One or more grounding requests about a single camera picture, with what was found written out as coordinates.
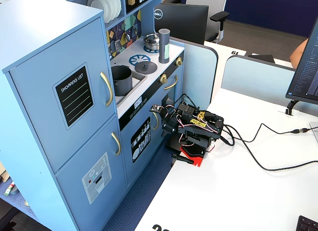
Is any white office chair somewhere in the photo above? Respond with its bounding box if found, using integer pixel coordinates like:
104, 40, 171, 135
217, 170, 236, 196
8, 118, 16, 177
162, 0, 231, 43

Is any steel pot with lid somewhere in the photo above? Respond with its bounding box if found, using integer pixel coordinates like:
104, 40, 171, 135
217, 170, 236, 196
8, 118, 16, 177
143, 33, 160, 51

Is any black monitor stand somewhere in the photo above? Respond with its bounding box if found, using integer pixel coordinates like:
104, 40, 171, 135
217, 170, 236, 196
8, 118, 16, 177
285, 99, 300, 116

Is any gold fridge door handle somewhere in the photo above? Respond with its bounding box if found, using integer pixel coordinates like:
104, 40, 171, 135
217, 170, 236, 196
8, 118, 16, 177
100, 71, 114, 108

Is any gray salt shaker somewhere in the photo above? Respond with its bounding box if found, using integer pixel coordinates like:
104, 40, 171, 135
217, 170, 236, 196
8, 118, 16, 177
158, 28, 171, 64

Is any green and red box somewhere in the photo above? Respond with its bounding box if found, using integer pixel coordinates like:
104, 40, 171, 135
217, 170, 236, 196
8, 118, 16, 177
4, 181, 15, 196

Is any black USB cable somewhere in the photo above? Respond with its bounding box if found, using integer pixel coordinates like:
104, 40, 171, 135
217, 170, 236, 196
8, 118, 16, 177
222, 123, 310, 144

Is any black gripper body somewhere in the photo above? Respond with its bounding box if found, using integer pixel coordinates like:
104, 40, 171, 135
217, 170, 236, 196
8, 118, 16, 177
162, 111, 179, 130

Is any black power cable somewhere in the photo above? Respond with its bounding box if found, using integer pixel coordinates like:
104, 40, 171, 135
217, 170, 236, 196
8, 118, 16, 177
223, 125, 318, 172

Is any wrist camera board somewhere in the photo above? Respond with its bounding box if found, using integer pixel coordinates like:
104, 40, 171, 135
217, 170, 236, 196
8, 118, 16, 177
149, 104, 164, 114

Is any black Dell monitor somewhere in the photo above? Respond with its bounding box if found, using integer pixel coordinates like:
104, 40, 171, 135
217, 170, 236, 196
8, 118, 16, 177
154, 2, 209, 45

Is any gold oven door handle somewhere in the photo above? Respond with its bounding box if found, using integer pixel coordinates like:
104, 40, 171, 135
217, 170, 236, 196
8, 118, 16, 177
163, 75, 178, 91

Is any black keyboard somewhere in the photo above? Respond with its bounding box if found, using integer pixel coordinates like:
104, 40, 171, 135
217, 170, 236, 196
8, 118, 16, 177
296, 215, 318, 231

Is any monitor with lit screen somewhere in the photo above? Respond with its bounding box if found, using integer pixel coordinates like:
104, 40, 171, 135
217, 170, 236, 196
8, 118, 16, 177
285, 16, 318, 102

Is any gold freezer door handle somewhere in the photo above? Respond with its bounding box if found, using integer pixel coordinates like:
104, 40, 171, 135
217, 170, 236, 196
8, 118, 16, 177
111, 132, 122, 156

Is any gray toy pot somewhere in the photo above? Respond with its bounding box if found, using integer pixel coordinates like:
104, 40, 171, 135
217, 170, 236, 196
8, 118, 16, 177
111, 65, 133, 97

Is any red robot base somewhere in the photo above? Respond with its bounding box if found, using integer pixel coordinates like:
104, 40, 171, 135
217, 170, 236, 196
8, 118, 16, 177
180, 144, 216, 167

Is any light blue desk divider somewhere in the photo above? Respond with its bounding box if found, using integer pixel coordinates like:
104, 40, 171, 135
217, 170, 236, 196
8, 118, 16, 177
170, 36, 219, 111
220, 55, 318, 117

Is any black table clamp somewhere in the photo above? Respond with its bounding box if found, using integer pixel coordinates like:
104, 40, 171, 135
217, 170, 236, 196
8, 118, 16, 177
164, 138, 183, 152
170, 153, 194, 167

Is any person's bare forearm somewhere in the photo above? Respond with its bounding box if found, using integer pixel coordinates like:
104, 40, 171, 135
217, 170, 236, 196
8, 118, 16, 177
289, 38, 310, 69

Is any black flat desk object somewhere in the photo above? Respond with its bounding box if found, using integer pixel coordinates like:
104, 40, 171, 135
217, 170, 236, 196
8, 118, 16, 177
247, 54, 276, 65

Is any white toy plate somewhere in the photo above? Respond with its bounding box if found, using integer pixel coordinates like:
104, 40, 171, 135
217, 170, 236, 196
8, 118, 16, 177
86, 0, 113, 24
105, 0, 119, 21
114, 0, 123, 17

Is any blue toy kitchen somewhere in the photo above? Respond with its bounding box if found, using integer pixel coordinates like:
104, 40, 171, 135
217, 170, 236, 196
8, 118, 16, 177
0, 0, 186, 231

